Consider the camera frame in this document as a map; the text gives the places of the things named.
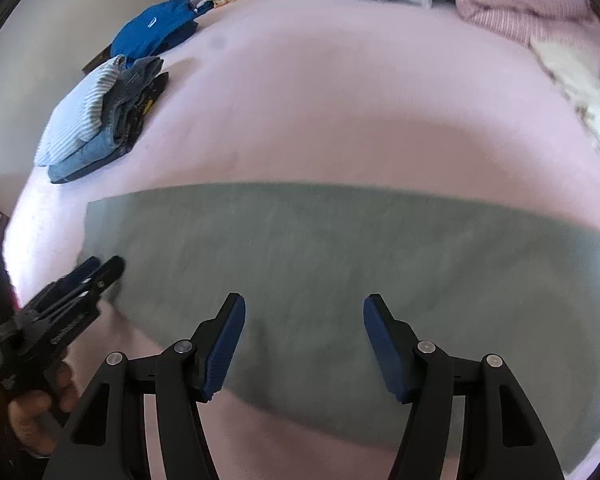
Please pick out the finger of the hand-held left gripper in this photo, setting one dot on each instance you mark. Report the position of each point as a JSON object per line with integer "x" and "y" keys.
{"x": 109, "y": 272}
{"x": 82, "y": 271}

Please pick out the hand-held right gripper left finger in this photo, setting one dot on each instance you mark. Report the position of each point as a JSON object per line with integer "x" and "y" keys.
{"x": 225, "y": 350}

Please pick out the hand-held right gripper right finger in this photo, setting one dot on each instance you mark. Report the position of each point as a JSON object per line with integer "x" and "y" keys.
{"x": 385, "y": 350}

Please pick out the grey sweater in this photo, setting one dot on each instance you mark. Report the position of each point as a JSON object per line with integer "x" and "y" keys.
{"x": 330, "y": 250}

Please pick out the person's left forearm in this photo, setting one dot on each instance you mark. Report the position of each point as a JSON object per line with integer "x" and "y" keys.
{"x": 25, "y": 466}

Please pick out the person's left hand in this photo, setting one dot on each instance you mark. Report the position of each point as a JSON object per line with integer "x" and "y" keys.
{"x": 27, "y": 420}

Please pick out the folded blue jeans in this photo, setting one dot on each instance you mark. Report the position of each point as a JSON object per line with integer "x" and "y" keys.
{"x": 95, "y": 155}

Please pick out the folded dark pants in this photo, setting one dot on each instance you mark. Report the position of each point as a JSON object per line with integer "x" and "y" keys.
{"x": 155, "y": 92}

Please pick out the blue t-shirt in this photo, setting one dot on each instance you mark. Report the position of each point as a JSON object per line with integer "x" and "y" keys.
{"x": 150, "y": 30}

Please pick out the pink bed sheet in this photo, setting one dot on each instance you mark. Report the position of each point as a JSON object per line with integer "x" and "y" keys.
{"x": 330, "y": 85}

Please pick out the white cloth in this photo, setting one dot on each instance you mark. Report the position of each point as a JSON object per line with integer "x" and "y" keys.
{"x": 580, "y": 85}

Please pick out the pink quilt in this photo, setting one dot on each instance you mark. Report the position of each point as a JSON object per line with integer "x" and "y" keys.
{"x": 520, "y": 0}

